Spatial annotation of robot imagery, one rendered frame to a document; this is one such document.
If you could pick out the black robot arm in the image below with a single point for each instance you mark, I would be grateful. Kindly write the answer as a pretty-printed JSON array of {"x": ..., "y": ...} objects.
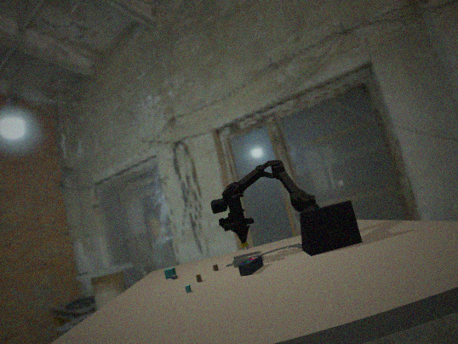
[{"x": 300, "y": 200}]

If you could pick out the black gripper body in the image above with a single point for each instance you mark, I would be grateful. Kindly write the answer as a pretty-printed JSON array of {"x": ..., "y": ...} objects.
[{"x": 238, "y": 220}]

